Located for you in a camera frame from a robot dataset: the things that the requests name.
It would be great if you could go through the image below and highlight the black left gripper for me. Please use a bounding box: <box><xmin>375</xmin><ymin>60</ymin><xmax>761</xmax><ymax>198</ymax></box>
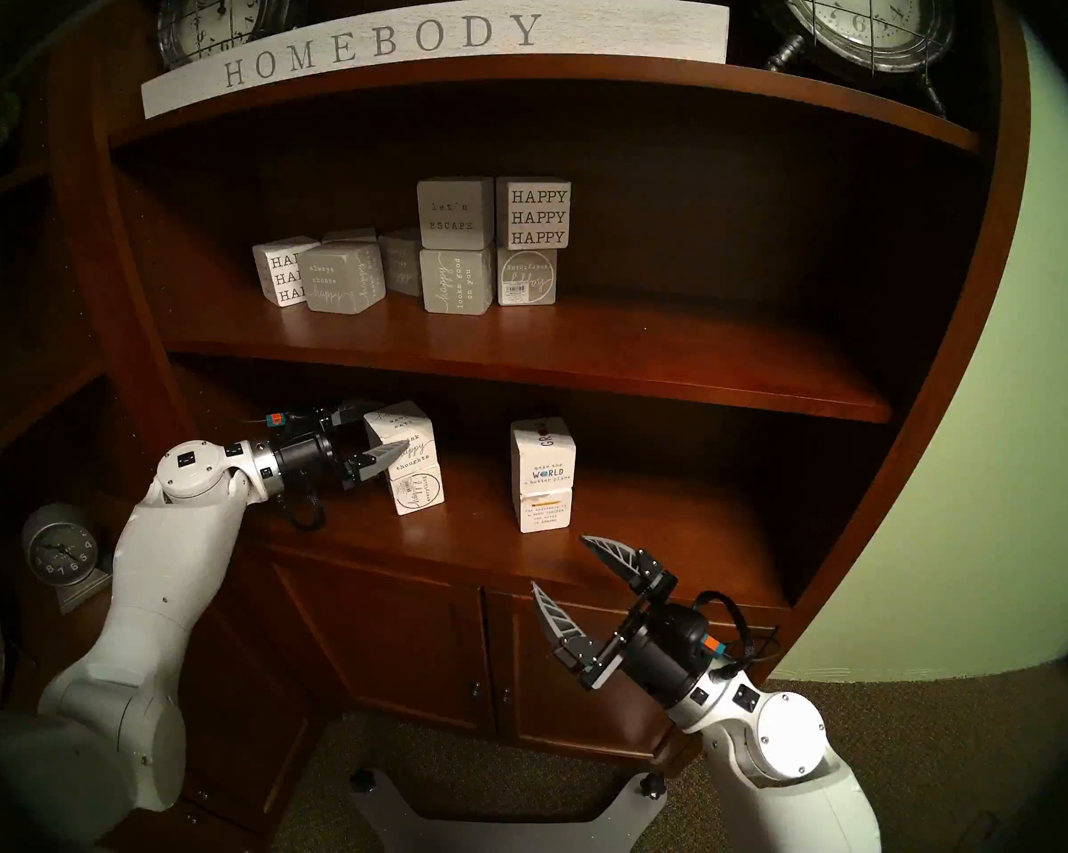
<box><xmin>270</xmin><ymin>400</ymin><xmax>406</xmax><ymax>499</ymax></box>

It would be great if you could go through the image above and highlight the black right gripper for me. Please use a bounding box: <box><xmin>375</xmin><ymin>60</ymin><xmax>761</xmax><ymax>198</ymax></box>
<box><xmin>530</xmin><ymin>535</ymin><xmax>719</xmax><ymax>706</ymax></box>

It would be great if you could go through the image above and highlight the white think happy thoughts cube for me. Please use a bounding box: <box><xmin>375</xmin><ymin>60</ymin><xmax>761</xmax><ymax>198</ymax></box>
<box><xmin>363</xmin><ymin>401</ymin><xmax>434</xmax><ymax>481</ymax></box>

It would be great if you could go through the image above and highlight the white GROW teacher cube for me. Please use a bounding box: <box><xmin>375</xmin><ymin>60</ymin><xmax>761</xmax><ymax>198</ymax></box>
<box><xmin>518</xmin><ymin>485</ymin><xmax>576</xmax><ymax>534</ymax></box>
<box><xmin>511</xmin><ymin>418</ymin><xmax>576</xmax><ymax>491</ymax></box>

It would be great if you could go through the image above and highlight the white happy everything cube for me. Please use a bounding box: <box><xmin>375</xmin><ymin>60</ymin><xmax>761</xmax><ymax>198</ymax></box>
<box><xmin>496</xmin><ymin>247</ymin><xmax>558</xmax><ymax>307</ymax></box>
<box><xmin>392</xmin><ymin>463</ymin><xmax>446</xmax><ymax>516</ymax></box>

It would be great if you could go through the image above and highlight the wooden cabinet door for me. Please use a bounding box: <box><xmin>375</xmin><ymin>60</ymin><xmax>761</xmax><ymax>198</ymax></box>
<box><xmin>485</xmin><ymin>589</ymin><xmax>779</xmax><ymax>763</ymax></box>
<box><xmin>267</xmin><ymin>549</ymin><xmax>490</xmax><ymax>741</ymax></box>

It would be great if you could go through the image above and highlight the grey always choose happy cube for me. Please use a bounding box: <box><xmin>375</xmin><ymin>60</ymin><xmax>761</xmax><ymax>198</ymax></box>
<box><xmin>378</xmin><ymin>228</ymin><xmax>425</xmax><ymax>297</ymax></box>
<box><xmin>303</xmin><ymin>242</ymin><xmax>387</xmax><ymax>315</ymax></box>

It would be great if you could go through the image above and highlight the grey happy looks good cube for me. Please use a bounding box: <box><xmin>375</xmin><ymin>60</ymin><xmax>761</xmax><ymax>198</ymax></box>
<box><xmin>419</xmin><ymin>247</ymin><xmax>496</xmax><ymax>315</ymax></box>

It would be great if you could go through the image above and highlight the white HAPPY print cube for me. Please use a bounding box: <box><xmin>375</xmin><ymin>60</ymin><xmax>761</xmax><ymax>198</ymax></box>
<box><xmin>496</xmin><ymin>179</ymin><xmax>573</xmax><ymax>251</ymax></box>
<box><xmin>251</xmin><ymin>235</ymin><xmax>322</xmax><ymax>307</ymax></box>

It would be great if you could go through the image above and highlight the dark wooden bookshelf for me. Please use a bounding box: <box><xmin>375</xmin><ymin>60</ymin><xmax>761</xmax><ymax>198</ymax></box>
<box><xmin>0</xmin><ymin>0</ymin><xmax>1032</xmax><ymax>853</ymax></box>

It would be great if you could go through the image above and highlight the grey lets escape cube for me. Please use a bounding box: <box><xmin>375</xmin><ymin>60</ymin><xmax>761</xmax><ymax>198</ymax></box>
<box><xmin>417</xmin><ymin>178</ymin><xmax>496</xmax><ymax>251</ymax></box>

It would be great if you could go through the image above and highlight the small grey alarm clock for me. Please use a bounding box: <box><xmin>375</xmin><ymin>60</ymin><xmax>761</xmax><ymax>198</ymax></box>
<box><xmin>21</xmin><ymin>503</ymin><xmax>117</xmax><ymax>614</ymax></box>

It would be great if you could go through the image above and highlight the white HOMEBODY wooden sign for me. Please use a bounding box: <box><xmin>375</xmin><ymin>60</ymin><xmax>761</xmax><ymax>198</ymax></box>
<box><xmin>141</xmin><ymin>0</ymin><xmax>730</xmax><ymax>121</ymax></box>

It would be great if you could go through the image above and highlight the round caged metal clock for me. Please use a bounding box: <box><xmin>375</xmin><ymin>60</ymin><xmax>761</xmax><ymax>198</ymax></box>
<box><xmin>156</xmin><ymin>0</ymin><xmax>313</xmax><ymax>70</ymax></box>

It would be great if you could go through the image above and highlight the caged metal clock with stand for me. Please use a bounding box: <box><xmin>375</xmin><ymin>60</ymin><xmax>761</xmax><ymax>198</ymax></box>
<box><xmin>751</xmin><ymin>0</ymin><xmax>957</xmax><ymax>119</ymax></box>

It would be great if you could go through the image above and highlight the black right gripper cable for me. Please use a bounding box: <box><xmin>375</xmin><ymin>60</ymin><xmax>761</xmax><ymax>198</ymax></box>
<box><xmin>694</xmin><ymin>591</ymin><xmax>779</xmax><ymax>674</ymax></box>

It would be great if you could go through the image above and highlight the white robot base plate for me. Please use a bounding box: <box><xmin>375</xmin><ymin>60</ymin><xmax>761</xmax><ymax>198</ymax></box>
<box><xmin>349</xmin><ymin>767</ymin><xmax>668</xmax><ymax>853</ymax></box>

